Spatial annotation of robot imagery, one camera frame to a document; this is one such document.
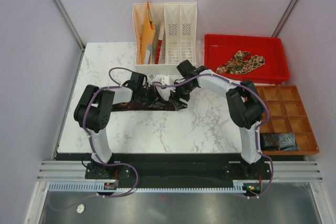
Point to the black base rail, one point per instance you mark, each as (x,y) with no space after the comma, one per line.
(178,169)

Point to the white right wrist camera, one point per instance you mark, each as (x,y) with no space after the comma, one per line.
(165,80)

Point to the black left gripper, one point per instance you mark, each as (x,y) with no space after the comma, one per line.
(156,99)

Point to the floral cream patterned tie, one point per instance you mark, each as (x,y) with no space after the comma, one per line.
(241,63)

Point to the white cable duct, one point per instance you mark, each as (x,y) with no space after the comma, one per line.
(117,187)

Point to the white file organizer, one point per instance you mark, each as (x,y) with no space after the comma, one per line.
(179,41)

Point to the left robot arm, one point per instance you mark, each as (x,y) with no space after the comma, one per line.
(96,105)

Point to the blue-grey rolled tie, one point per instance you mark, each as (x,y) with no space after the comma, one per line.
(287,142)

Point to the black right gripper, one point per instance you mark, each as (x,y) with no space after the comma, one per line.
(176,96)

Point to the brown compartment tray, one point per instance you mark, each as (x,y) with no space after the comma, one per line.
(287,114)

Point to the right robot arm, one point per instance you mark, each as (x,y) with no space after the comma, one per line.
(244,103)

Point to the grey folder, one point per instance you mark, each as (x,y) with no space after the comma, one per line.
(148,54)

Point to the orange envelope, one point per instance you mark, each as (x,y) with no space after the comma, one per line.
(148,31)

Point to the crumpled white paper ball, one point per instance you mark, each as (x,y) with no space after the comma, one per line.
(80,209)

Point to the dark red patterned tie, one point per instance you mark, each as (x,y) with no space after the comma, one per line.
(135,106)

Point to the red plastic bin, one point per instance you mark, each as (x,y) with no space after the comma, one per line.
(219,49)

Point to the dark rolled tie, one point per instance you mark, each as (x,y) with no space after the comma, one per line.
(269,141)

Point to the red white booklet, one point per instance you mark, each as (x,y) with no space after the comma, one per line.
(159,42)

